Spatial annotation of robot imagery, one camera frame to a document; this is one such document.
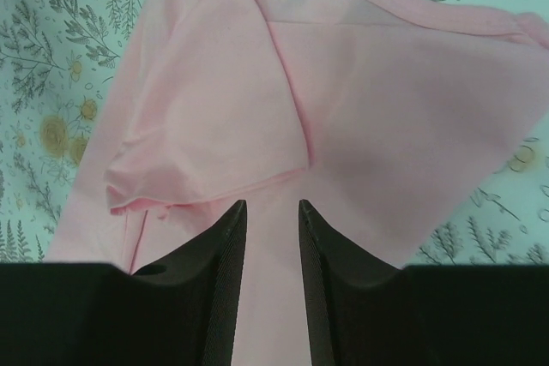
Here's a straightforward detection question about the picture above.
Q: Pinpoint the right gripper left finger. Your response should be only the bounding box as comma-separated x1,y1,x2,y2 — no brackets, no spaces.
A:
1,201,247,365

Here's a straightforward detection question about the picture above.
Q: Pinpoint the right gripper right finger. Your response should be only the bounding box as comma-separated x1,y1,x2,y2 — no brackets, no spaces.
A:
299,200,548,365

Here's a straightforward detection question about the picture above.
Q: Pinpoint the pink t-shirt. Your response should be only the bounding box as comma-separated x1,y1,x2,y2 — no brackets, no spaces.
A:
45,0,548,365

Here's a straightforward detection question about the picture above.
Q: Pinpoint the floral patterned table mat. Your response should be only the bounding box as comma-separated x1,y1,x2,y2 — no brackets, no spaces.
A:
1,0,548,264

